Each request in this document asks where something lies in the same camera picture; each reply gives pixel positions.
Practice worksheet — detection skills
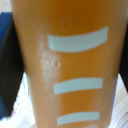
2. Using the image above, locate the orange block with white stripes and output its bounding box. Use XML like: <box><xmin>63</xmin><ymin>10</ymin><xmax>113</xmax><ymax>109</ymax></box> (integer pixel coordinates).
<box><xmin>9</xmin><ymin>0</ymin><xmax>128</xmax><ymax>128</ymax></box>

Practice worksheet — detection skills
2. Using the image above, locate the gripper right finger with blue pad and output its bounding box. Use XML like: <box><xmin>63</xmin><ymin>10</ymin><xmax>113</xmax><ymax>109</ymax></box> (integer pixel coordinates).
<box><xmin>116</xmin><ymin>31</ymin><xmax>128</xmax><ymax>98</ymax></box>

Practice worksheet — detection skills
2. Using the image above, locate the gripper left finger with blue pad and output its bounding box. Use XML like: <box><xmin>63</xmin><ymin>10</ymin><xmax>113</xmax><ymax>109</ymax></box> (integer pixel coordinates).
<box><xmin>0</xmin><ymin>12</ymin><xmax>30</xmax><ymax>118</ymax></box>

